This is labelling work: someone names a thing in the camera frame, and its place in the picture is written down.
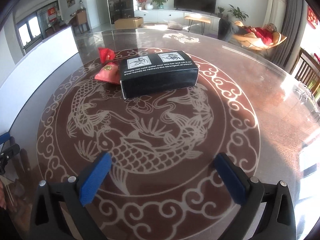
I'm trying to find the orange lounge chair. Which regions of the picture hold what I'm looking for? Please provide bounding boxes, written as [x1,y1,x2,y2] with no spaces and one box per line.
[233,32,287,51]

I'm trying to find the red flowers in vase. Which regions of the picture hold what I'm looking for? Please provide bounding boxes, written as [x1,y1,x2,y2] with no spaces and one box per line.
[136,0,148,10]

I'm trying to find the wooden dining table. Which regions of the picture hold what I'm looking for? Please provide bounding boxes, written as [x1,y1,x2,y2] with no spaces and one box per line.
[68,9,90,34]

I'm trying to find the green potted plant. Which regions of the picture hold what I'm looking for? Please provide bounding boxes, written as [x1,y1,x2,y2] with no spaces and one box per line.
[151,0,169,9]

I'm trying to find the person in red top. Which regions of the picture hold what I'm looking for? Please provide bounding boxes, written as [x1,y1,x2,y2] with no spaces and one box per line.
[217,18,277,46]

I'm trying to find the black printed box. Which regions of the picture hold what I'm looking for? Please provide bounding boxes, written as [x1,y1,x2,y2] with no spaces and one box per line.
[119,51,199,100]

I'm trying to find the wooden dining chair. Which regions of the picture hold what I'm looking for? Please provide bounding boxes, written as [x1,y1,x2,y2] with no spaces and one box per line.
[291,48,319,101]

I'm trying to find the white cardboard storage box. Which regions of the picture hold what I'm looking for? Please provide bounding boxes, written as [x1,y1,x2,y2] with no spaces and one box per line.
[1,27,79,134]

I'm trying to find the brown cardboard box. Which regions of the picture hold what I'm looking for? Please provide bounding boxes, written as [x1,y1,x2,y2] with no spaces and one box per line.
[114,17,144,29]

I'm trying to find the wooden bench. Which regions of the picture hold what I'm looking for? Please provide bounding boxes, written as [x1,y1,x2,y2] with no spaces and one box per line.
[184,16,211,35]

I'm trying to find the leafy floor plant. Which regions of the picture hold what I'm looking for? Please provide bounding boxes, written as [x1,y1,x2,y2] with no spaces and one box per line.
[228,4,249,21]

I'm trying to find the red fabric pouch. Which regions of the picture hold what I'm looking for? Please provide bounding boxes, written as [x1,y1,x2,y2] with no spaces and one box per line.
[94,47,120,85]

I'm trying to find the white tv cabinet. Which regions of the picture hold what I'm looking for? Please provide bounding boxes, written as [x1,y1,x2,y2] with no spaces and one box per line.
[134,9,220,31]

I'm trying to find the black flat television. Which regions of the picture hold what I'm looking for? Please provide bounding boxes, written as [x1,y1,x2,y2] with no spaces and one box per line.
[174,0,216,14]

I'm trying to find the person's left hand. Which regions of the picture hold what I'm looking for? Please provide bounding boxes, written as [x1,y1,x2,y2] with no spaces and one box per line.
[0,181,7,210]

